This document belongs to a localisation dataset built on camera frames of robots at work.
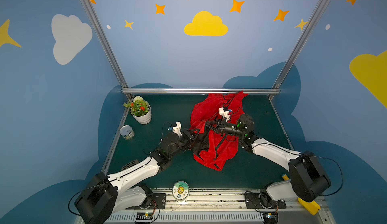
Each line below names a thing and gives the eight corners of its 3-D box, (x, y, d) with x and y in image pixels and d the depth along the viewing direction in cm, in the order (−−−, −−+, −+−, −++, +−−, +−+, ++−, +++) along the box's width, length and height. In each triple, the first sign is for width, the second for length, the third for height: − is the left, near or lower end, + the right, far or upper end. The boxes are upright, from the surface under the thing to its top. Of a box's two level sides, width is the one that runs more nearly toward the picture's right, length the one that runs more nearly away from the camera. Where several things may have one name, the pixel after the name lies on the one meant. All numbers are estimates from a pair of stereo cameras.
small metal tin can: (121, 140, 99) (117, 134, 93) (125, 130, 104) (121, 124, 98) (132, 140, 99) (129, 134, 93) (135, 130, 104) (132, 124, 98)
